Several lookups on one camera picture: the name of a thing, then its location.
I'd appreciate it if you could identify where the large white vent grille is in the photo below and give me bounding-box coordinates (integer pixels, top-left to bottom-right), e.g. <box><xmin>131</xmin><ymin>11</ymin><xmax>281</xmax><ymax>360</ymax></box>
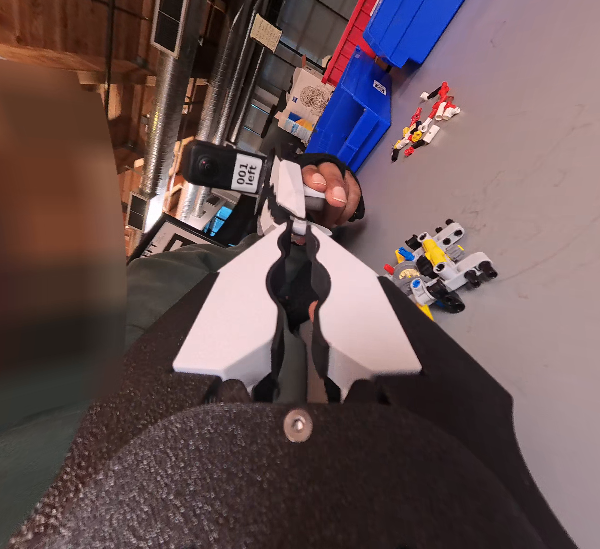
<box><xmin>150</xmin><ymin>0</ymin><xmax>191</xmax><ymax>59</ymax></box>

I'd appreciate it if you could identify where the metal ventilation duct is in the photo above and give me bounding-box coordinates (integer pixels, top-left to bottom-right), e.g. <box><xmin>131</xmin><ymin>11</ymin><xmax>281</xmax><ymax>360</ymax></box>
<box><xmin>178</xmin><ymin>0</ymin><xmax>284</xmax><ymax>222</ymax></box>
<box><xmin>141</xmin><ymin>0</ymin><xmax>226</xmax><ymax>198</ymax></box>

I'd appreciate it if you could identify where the red storage bin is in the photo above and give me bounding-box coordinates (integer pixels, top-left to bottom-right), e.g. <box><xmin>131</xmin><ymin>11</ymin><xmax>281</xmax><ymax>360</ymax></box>
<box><xmin>322</xmin><ymin>0</ymin><xmax>404</xmax><ymax>85</ymax></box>

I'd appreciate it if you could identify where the pile of white red connectors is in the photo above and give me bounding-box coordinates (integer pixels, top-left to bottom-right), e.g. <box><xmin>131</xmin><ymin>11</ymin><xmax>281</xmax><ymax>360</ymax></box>
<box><xmin>391</xmin><ymin>81</ymin><xmax>461</xmax><ymax>163</ymax></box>

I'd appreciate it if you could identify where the small grey lego differential assembly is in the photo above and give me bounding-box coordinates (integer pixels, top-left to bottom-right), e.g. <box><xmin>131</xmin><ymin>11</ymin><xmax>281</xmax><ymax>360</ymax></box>
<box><xmin>383</xmin><ymin>219</ymin><xmax>498</xmax><ymax>320</ymax></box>

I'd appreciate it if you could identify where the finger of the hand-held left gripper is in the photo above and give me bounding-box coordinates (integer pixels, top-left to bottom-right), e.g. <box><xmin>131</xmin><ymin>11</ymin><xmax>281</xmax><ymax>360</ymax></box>
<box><xmin>269</xmin><ymin>158</ymin><xmax>308</xmax><ymax>220</ymax></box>
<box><xmin>257</xmin><ymin>203</ymin><xmax>283</xmax><ymax>235</ymax></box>

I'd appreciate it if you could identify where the printed cardboard box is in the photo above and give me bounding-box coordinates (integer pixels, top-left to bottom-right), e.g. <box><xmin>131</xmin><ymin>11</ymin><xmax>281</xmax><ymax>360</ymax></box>
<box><xmin>277</xmin><ymin>54</ymin><xmax>336</xmax><ymax>142</ymax></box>

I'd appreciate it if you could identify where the person's left forearm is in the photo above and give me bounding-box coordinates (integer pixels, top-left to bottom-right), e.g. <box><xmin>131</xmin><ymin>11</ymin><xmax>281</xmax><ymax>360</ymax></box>
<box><xmin>127</xmin><ymin>231</ymin><xmax>264</xmax><ymax>340</ymax></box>

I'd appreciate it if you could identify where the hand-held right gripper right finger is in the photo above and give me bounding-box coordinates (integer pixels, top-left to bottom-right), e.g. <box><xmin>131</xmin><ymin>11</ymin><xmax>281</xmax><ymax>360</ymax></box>
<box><xmin>305</xmin><ymin>224</ymin><xmax>423</xmax><ymax>402</ymax></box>

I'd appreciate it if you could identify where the person's green sweatshirt torso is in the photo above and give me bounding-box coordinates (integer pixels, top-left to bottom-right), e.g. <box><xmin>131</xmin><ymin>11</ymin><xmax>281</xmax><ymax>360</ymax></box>
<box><xmin>0</xmin><ymin>371</ymin><xmax>123</xmax><ymax>493</ymax></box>

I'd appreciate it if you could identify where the small white vent grille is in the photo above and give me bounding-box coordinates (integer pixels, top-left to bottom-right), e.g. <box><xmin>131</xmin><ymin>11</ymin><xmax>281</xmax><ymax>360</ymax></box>
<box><xmin>124</xmin><ymin>192</ymin><xmax>152</xmax><ymax>232</ymax></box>

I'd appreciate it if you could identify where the black framed sign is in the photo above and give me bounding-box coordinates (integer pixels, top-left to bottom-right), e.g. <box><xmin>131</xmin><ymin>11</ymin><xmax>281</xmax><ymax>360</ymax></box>
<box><xmin>140</xmin><ymin>214</ymin><xmax>227</xmax><ymax>260</ymax></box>

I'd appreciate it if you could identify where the person's left hand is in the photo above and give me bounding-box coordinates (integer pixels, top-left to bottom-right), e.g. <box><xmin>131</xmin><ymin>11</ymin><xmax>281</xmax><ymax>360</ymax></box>
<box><xmin>299</xmin><ymin>154</ymin><xmax>365</xmax><ymax>231</ymax></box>

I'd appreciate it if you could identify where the paper notice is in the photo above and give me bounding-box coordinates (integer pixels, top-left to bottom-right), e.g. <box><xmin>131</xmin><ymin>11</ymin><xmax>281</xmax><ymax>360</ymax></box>
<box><xmin>251</xmin><ymin>13</ymin><xmax>283</xmax><ymax>52</ymax></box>

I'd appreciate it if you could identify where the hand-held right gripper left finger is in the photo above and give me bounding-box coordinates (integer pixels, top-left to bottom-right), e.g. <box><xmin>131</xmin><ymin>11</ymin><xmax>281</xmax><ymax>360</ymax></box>
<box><xmin>172</xmin><ymin>222</ymin><xmax>293</xmax><ymax>391</ymax></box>

